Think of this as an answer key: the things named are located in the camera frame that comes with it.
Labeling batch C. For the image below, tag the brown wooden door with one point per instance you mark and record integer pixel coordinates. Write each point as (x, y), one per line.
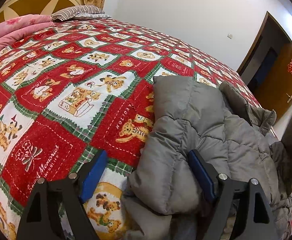
(271, 94)

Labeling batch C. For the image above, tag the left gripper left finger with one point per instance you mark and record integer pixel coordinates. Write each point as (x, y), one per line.
(40, 218)

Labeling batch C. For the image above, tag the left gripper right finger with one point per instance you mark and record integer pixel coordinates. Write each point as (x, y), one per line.
(253, 219)

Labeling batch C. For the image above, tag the red teddy bear bedspread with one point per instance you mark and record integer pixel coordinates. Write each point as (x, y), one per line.
(70, 90)

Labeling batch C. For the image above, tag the silver door handle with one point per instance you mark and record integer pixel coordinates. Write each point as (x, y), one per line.
(289, 98)

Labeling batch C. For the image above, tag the grey puffer jacket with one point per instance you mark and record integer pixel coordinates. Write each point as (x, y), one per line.
(162, 196)

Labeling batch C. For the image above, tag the pink quilt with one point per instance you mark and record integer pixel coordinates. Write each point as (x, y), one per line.
(20, 27)

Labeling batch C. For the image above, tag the striped pillow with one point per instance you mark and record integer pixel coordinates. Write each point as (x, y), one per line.
(79, 12)

